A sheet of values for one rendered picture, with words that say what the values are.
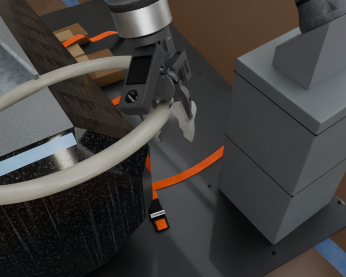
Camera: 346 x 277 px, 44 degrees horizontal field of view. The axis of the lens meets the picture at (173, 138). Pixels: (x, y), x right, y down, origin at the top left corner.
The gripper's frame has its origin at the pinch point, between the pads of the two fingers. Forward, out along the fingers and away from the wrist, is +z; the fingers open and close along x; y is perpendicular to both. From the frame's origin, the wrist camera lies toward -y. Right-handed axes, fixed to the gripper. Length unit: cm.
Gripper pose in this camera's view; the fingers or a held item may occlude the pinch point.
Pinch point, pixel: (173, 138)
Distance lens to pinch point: 78.2
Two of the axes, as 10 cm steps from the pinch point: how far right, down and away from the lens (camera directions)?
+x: -9.1, 0.2, 4.2
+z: 2.5, 8.1, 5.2
